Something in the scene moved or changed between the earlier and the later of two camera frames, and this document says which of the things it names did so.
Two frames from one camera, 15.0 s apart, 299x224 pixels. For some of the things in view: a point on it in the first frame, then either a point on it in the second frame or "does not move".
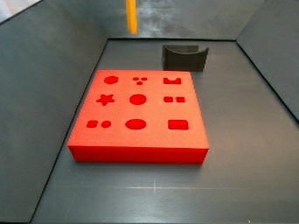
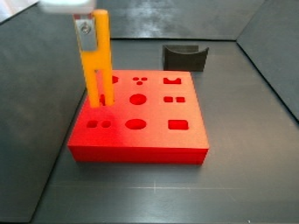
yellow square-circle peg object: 132,16 → 98,62
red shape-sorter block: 141,118 does not move
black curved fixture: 184,58 does not move
